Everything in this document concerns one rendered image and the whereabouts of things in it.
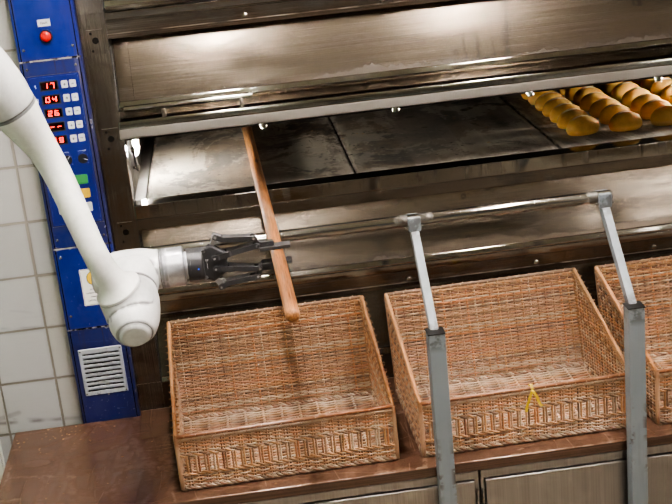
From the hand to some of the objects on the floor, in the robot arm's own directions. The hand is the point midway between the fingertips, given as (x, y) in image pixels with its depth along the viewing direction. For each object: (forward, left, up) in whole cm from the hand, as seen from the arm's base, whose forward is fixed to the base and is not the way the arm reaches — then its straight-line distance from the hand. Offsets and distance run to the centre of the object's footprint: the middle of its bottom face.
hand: (276, 253), depth 284 cm
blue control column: (-48, +153, -119) cm, 199 cm away
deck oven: (+49, +152, -119) cm, 200 cm away
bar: (+27, +8, -119) cm, 122 cm away
